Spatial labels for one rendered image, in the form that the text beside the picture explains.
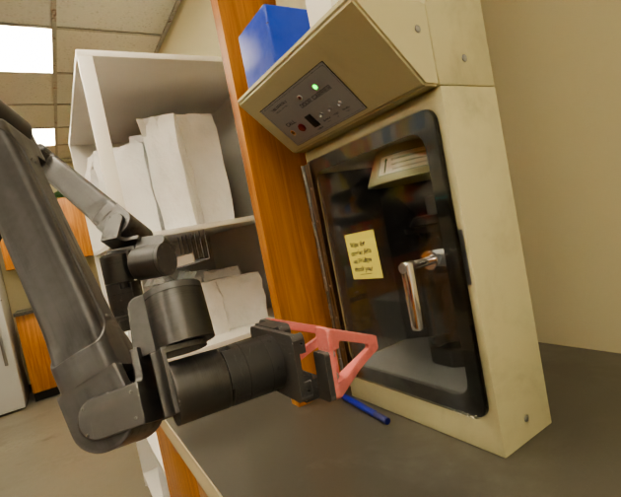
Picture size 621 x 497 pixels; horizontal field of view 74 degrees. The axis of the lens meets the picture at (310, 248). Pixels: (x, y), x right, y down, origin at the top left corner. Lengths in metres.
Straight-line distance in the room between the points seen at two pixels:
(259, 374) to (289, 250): 0.42
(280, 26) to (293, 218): 0.33
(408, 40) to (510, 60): 0.50
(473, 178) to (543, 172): 0.42
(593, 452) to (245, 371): 0.44
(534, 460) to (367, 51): 0.53
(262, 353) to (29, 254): 0.25
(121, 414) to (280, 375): 0.14
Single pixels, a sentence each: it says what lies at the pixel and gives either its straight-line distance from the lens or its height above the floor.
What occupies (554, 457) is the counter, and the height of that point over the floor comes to 0.94.
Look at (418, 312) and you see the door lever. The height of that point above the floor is 1.14.
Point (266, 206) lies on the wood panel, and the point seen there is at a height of 1.33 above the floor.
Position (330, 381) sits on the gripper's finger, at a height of 1.13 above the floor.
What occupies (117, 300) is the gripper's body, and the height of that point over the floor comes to 1.21.
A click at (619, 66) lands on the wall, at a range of 0.92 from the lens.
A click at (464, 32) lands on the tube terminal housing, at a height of 1.48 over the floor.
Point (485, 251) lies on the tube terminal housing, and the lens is 0.57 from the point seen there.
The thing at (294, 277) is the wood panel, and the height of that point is 1.18.
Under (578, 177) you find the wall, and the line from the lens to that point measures 0.94.
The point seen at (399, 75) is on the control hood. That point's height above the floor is 1.43.
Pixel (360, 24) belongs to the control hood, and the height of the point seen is 1.48.
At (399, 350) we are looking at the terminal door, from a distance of 0.66.
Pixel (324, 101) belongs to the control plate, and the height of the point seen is 1.45.
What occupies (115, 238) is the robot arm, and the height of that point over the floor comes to 1.32.
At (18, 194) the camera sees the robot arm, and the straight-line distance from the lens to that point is 0.53.
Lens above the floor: 1.27
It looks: 3 degrees down
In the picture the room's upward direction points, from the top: 11 degrees counter-clockwise
